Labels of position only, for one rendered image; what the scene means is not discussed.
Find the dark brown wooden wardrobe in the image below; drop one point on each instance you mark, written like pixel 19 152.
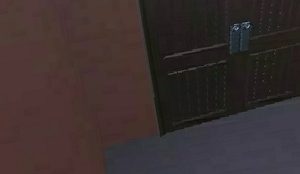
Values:
pixel 196 33

